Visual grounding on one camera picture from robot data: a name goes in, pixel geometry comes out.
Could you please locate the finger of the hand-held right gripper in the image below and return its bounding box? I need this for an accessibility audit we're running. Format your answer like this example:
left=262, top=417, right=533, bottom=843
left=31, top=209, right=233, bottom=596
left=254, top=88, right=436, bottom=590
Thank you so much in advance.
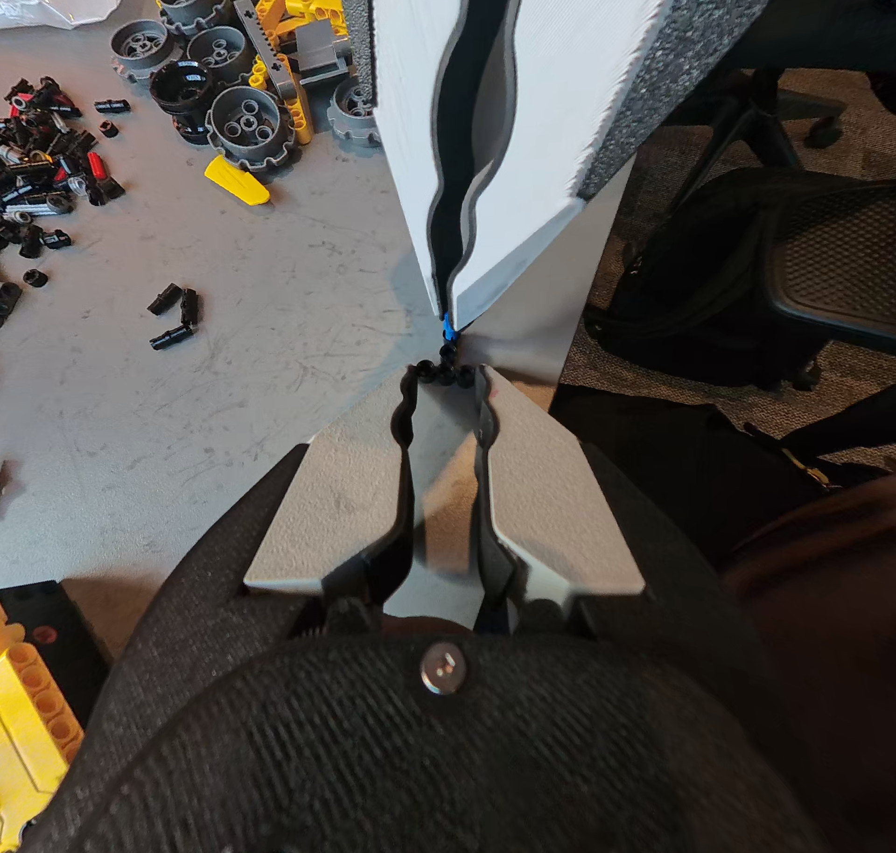
left=367, top=0, right=484, bottom=319
left=448, top=0, right=697, bottom=329

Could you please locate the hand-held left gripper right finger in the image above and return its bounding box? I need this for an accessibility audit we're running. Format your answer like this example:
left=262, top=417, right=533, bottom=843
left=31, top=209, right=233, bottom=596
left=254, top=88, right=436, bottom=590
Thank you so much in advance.
left=476, top=368, right=645, bottom=610

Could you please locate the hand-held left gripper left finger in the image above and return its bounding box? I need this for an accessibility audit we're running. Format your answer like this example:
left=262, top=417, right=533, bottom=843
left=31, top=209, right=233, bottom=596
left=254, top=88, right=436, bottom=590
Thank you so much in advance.
left=245, top=364, right=418, bottom=596

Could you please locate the black multi-hole connector piece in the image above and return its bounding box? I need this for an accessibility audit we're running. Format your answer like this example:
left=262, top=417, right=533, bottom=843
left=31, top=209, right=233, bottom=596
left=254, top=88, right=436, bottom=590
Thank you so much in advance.
left=406, top=347, right=477, bottom=386

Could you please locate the yellow toy vehicle model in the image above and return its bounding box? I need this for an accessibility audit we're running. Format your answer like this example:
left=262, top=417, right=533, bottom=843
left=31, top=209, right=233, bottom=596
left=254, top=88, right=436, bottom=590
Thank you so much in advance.
left=0, top=580, right=110, bottom=853

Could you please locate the pile of small building parts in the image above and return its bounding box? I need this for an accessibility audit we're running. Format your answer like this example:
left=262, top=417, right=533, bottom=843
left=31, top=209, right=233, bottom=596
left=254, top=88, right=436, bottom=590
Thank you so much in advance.
left=0, top=75, right=133, bottom=325

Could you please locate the grey desk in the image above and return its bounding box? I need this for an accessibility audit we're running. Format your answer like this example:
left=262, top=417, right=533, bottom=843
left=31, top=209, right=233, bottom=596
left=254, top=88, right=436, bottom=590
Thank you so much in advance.
left=0, top=0, right=638, bottom=616

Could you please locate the dark grey gear rack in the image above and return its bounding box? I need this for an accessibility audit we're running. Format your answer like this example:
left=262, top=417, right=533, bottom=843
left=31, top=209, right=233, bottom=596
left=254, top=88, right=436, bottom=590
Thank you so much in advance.
left=233, top=0, right=317, bottom=143

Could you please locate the group of grey toothed wheels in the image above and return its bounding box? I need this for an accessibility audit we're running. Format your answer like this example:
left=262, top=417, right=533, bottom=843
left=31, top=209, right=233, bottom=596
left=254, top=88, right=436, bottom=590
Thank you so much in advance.
left=110, top=0, right=382, bottom=172

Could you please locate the yellow curved panel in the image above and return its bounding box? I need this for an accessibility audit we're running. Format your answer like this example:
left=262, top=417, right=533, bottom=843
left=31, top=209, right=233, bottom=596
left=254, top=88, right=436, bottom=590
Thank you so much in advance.
left=203, top=156, right=271, bottom=207

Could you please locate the black wheel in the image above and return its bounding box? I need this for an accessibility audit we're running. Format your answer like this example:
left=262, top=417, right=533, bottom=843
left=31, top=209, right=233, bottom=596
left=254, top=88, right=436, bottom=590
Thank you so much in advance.
left=149, top=61, right=217, bottom=116

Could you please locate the black office chair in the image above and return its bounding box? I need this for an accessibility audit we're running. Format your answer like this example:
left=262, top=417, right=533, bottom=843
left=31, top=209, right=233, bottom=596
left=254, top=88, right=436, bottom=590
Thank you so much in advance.
left=586, top=67, right=896, bottom=395

